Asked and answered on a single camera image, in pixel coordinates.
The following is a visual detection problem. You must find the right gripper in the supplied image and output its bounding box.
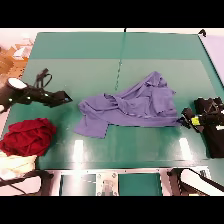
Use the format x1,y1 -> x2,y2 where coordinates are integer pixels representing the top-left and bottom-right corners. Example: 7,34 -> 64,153
181,107 -> 203,133

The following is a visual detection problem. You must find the black garment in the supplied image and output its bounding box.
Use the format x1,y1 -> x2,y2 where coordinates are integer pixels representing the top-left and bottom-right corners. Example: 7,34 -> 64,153
194,96 -> 224,160

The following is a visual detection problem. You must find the silver frame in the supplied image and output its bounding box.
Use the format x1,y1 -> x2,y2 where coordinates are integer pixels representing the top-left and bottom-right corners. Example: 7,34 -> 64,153
37,166 -> 214,197

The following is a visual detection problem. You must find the purple shirt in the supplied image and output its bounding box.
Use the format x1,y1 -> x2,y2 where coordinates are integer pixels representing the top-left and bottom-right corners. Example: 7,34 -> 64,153
73,70 -> 183,140

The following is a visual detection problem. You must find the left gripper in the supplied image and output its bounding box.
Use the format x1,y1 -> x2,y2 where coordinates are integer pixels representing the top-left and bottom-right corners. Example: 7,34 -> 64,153
42,89 -> 74,109

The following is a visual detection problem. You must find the white garment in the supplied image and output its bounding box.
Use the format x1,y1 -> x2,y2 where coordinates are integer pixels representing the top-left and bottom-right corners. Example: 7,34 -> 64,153
0,150 -> 38,181

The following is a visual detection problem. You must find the red garment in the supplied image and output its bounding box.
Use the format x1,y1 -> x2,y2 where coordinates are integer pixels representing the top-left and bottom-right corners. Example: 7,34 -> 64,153
0,117 -> 58,158

